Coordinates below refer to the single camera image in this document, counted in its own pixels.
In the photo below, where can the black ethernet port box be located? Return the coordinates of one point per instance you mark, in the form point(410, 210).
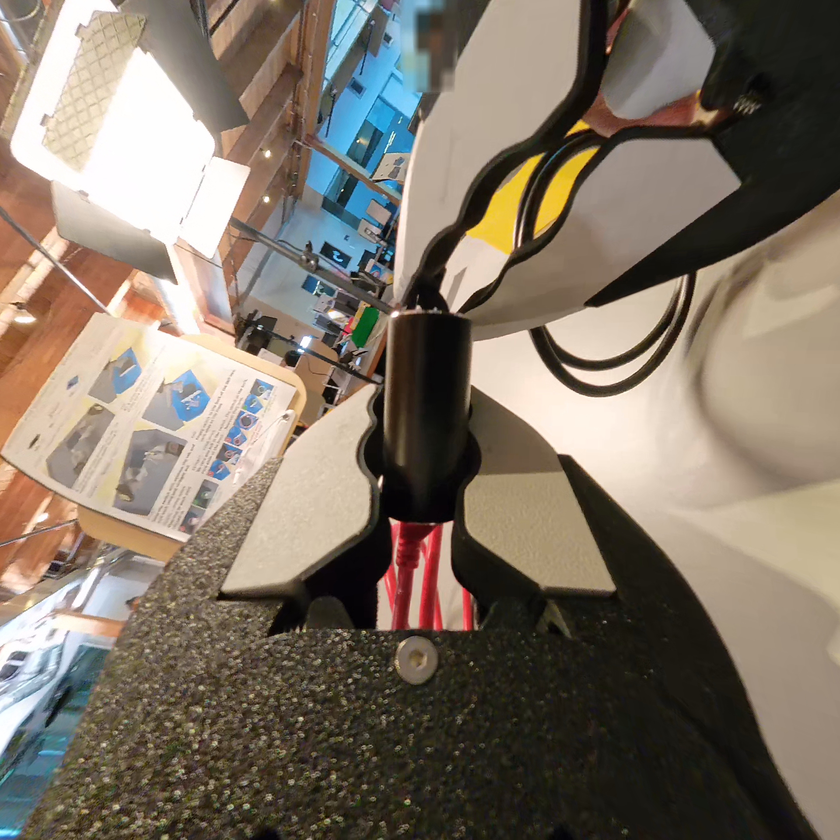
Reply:
point(426, 407)

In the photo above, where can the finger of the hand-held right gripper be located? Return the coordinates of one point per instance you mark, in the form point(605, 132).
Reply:
point(656, 216)
point(505, 85)

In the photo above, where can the printed instruction sheet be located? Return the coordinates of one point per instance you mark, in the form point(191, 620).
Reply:
point(131, 420)

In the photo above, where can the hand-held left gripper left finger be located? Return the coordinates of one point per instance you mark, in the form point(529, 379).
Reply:
point(308, 512)

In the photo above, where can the green plastic bin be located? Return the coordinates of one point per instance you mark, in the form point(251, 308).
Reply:
point(366, 327)

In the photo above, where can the studio light panel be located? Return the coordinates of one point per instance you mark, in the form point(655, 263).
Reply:
point(131, 131)

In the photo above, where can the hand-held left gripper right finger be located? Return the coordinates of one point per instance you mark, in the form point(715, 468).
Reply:
point(531, 518)

